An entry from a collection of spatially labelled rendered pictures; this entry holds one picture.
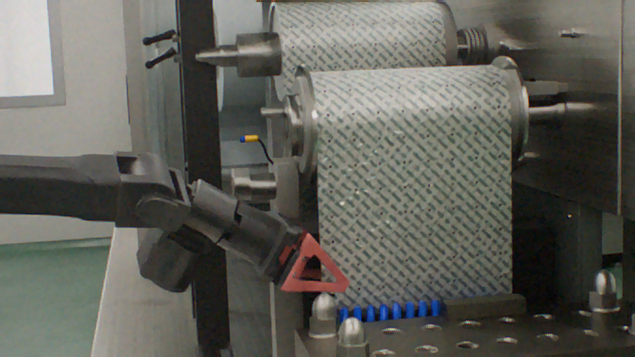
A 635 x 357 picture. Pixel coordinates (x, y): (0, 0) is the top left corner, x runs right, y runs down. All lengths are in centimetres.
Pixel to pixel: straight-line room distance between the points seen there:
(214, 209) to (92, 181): 14
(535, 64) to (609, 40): 20
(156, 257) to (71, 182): 14
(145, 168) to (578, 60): 53
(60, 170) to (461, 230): 47
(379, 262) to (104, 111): 559
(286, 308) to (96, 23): 553
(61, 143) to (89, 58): 63
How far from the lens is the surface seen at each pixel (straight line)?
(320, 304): 100
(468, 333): 101
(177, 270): 104
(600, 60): 110
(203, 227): 102
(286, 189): 112
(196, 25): 136
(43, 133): 665
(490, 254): 112
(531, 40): 127
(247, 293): 170
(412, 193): 108
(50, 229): 673
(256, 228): 102
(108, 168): 98
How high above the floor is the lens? 134
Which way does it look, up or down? 8 degrees down
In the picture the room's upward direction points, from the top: 2 degrees counter-clockwise
